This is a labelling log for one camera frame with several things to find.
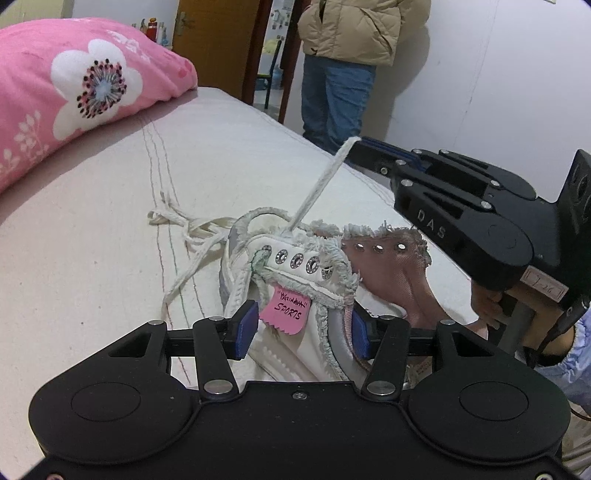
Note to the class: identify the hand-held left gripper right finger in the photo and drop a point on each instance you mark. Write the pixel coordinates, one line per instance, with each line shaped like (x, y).
(361, 332)

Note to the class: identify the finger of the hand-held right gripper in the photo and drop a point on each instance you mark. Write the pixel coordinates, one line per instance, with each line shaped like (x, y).
(378, 146)
(411, 194)

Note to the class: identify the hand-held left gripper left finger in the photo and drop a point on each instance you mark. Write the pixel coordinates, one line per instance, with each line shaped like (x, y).
(244, 323)

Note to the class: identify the white shoelace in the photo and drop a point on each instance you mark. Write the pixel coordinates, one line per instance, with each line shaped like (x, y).
(327, 174)

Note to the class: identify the white and pink frayed shoe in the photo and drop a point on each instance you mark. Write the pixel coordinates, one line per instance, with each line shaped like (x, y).
(392, 277)

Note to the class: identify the person's right hand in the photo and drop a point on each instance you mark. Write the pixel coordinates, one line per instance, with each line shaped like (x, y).
(485, 302)

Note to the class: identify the dark chair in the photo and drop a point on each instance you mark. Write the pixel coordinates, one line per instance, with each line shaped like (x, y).
(272, 69)

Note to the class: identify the brown wooden door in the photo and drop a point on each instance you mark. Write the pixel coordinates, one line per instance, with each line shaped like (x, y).
(217, 46)

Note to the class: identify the red bottle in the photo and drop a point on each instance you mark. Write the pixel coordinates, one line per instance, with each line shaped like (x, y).
(151, 33)

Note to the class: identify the pink floral pillow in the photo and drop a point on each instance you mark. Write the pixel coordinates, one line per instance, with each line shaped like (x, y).
(69, 115)

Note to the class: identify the dark brown door frame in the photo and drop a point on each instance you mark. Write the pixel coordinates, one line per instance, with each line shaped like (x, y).
(254, 50)

